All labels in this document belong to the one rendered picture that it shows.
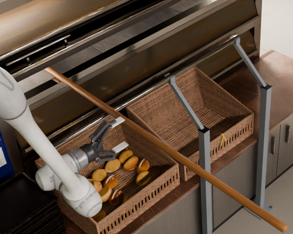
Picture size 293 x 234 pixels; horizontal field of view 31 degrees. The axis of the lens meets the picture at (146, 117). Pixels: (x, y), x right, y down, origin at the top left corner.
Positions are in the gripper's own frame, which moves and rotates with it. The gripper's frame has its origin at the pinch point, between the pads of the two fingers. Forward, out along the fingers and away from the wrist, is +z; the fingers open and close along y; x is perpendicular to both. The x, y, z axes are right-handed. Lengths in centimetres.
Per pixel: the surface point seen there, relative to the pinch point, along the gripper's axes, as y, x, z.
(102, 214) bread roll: 56, -15, -10
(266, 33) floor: 120, -138, 272
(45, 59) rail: -22.9, -40.5, -7.1
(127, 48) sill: 2, -56, 47
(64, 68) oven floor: 2, -64, 13
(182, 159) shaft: -0.3, 30.6, 5.2
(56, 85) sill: 3, -55, 2
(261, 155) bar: 72, 3, 91
